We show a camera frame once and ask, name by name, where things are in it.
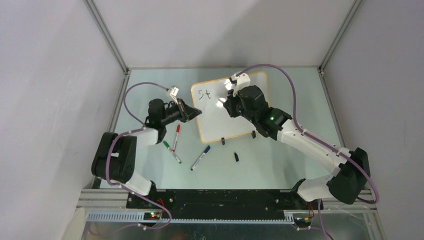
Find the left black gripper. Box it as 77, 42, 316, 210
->
160, 98, 201, 126

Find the yellow framed whiteboard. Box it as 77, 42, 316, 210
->
190, 70, 270, 144

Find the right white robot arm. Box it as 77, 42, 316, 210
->
223, 85, 370, 209

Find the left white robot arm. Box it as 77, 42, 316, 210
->
91, 98, 202, 208

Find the red capped marker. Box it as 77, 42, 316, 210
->
172, 124, 181, 153

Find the blue capped marker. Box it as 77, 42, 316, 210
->
190, 145, 211, 171

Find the green capped marker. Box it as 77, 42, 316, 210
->
162, 140, 182, 164

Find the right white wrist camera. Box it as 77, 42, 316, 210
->
224, 73, 251, 97

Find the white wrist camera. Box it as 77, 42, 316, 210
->
167, 86, 179, 105
224, 73, 251, 97

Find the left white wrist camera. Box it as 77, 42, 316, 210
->
167, 86, 179, 105

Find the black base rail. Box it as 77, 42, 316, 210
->
147, 189, 324, 221

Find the left aluminium frame post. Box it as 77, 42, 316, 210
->
83, 0, 129, 75

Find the aluminium frame post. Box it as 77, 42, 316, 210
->
318, 0, 364, 73
83, 0, 129, 75

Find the right aluminium frame post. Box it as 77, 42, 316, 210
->
318, 0, 364, 73

